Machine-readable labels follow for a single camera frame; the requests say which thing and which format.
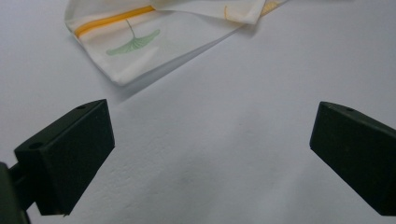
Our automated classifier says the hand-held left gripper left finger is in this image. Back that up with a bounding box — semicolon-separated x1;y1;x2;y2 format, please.
13;99;116;217

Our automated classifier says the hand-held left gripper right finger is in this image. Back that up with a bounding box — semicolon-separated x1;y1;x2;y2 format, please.
309;101;396;217

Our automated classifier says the white leaf-print pillowcase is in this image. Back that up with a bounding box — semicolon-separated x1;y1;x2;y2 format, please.
64;0;289;87

